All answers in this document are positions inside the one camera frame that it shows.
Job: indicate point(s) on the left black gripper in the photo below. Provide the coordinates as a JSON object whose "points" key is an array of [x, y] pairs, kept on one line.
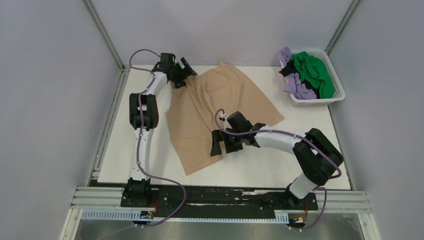
{"points": [[184, 73]]}

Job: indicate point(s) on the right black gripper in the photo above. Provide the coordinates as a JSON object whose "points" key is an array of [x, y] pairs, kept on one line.
{"points": [[218, 136]]}

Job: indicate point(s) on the beige t shirt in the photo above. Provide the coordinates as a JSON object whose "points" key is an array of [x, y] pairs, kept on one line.
{"points": [[191, 115]]}

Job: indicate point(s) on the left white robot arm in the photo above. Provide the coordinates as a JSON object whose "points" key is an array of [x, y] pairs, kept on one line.
{"points": [[144, 118]]}

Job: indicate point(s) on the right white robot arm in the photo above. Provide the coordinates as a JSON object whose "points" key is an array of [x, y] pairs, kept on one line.
{"points": [[317, 157]]}

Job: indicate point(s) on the lavender t shirt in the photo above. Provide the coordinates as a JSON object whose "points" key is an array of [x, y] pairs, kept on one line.
{"points": [[285, 56]]}

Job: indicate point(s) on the black garment in basket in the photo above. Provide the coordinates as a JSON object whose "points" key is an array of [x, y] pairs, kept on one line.
{"points": [[301, 90]]}

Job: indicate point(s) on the green t shirt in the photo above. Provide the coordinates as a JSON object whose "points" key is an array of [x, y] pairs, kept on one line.
{"points": [[314, 71]]}

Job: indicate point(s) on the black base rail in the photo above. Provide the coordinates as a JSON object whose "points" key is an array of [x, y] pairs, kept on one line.
{"points": [[218, 201]]}

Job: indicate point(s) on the left corner metal post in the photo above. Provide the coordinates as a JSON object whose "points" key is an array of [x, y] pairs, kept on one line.
{"points": [[103, 33]]}

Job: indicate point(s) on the corner metal post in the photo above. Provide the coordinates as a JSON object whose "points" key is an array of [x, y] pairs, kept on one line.
{"points": [[352, 8], [103, 33]]}

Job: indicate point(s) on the aluminium frame rail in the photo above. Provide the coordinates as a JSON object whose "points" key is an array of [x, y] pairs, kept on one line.
{"points": [[338, 201]]}

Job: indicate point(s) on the white slotted cable duct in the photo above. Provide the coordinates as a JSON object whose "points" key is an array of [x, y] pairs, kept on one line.
{"points": [[140, 216]]}

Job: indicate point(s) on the right corner metal post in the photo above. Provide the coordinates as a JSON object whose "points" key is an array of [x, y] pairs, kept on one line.
{"points": [[352, 8]]}

